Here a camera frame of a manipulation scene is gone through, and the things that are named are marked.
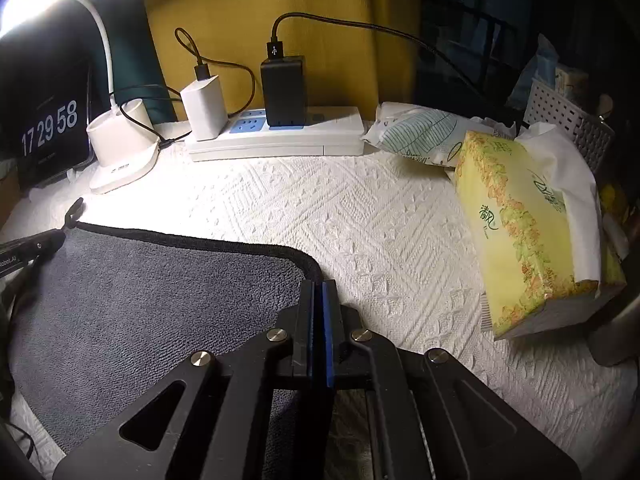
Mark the grey towel with black edge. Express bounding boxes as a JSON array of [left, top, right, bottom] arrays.
[[7, 198, 324, 480]]

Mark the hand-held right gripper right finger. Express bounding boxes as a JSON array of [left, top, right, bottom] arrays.
[[321, 280, 582, 480]]

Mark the white green tissue pack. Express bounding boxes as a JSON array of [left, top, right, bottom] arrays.
[[361, 101, 497, 169]]

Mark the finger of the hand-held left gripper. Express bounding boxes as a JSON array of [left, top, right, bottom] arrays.
[[0, 228, 68, 279]]

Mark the blue plastic packet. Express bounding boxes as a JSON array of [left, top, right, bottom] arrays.
[[509, 34, 559, 107]]

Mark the yellow floral tissue pack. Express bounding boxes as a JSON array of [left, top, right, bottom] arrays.
[[452, 130, 629, 342]]

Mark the black digital clock screen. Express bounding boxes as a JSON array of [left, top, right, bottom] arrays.
[[0, 0, 94, 189]]

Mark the white textured table cover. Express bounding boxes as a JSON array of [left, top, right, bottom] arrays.
[[0, 119, 632, 480]]

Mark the black charger plug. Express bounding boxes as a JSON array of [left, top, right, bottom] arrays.
[[260, 55, 307, 129]]

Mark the white tissue sheet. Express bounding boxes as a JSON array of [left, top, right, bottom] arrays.
[[514, 122, 602, 297]]

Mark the thin black charger cable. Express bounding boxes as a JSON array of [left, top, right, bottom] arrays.
[[174, 27, 257, 116]]

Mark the white desk lamp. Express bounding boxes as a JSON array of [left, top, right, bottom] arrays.
[[0, 0, 162, 195]]

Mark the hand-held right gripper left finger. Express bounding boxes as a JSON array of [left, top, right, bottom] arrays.
[[52, 280, 322, 480]]

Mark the white perforated basket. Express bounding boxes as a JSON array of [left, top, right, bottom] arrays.
[[524, 78, 616, 174]]

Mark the black lamp cable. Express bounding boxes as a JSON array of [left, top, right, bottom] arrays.
[[110, 85, 194, 153]]

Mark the white charger plug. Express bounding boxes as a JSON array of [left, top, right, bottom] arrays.
[[180, 75, 230, 142]]

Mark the thick black charger cable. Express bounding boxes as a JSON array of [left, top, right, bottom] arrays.
[[267, 12, 527, 129]]

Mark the brown cardboard box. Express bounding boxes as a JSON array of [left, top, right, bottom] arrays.
[[0, 159, 24, 231]]

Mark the white power strip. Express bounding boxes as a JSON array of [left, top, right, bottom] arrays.
[[186, 106, 365, 163]]

